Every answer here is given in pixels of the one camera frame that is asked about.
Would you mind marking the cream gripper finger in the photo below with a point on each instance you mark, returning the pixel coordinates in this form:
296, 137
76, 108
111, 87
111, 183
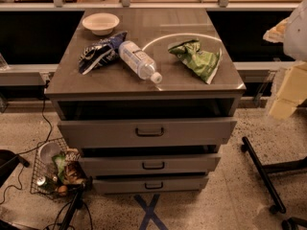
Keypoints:
290, 90
276, 33

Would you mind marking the green jalapeno chip bag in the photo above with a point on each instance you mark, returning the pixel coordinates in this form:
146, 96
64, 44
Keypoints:
204, 64

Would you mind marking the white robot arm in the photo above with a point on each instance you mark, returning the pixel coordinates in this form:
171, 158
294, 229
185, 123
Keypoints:
292, 32

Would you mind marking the blue chip bag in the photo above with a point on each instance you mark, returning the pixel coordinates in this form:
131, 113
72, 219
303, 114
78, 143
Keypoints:
101, 53

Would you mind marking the white paper bowl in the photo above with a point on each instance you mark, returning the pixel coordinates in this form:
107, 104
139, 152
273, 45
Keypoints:
101, 23

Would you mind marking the snack bag in basket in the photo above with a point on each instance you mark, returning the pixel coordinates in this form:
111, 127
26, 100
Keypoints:
69, 168

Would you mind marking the clear plastic water bottle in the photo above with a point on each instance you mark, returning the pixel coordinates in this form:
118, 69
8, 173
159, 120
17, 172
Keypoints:
139, 62

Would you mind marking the grey drawer cabinet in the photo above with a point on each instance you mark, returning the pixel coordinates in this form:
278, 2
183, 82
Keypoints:
116, 93

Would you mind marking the middle grey drawer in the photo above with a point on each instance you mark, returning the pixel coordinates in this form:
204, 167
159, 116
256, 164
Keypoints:
155, 164

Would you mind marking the grey drawer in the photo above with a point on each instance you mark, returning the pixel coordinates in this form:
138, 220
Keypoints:
155, 164
150, 184
146, 133

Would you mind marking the blue tape cross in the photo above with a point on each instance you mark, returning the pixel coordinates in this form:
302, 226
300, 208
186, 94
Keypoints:
150, 214

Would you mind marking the bottom grey drawer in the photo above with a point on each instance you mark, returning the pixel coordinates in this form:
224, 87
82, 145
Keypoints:
150, 184

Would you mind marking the top grey drawer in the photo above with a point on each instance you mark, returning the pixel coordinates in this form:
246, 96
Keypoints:
146, 133

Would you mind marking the black tripod leg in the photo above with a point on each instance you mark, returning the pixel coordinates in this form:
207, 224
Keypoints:
76, 203

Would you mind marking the black wire basket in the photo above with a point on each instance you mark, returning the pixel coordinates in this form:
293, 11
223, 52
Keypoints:
45, 181

